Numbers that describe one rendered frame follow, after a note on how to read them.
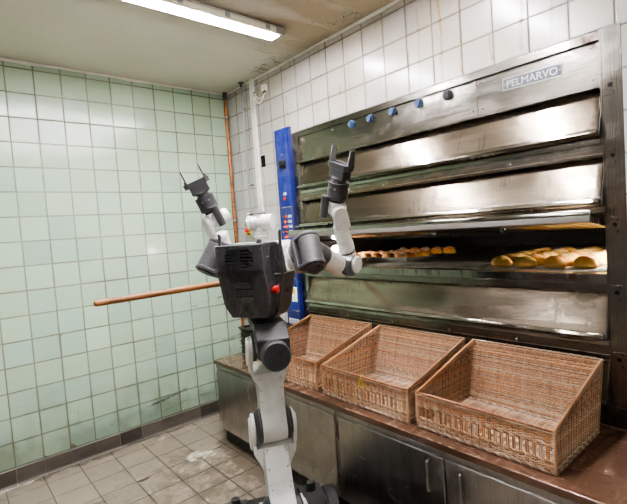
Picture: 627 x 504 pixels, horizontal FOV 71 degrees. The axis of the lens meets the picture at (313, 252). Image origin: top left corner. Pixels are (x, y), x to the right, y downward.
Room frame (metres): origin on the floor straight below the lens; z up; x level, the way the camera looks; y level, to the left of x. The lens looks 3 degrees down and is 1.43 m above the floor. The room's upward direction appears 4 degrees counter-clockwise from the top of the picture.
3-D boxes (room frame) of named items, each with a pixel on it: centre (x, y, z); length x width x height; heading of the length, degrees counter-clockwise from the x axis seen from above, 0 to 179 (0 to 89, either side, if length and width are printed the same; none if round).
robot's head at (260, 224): (1.85, 0.20, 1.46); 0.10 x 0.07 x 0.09; 71
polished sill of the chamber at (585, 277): (2.40, -0.56, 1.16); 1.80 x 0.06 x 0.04; 41
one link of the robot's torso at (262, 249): (1.79, 0.23, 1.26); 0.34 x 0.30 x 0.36; 71
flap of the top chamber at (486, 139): (2.38, -0.54, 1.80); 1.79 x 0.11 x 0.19; 41
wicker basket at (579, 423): (1.75, -0.74, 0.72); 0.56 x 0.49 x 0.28; 40
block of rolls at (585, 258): (2.23, -1.25, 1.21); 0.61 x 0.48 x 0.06; 131
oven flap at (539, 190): (2.38, -0.54, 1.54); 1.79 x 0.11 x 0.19; 41
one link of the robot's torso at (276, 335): (1.77, 0.20, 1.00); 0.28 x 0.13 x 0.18; 15
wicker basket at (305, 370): (2.65, 0.04, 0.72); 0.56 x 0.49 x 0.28; 42
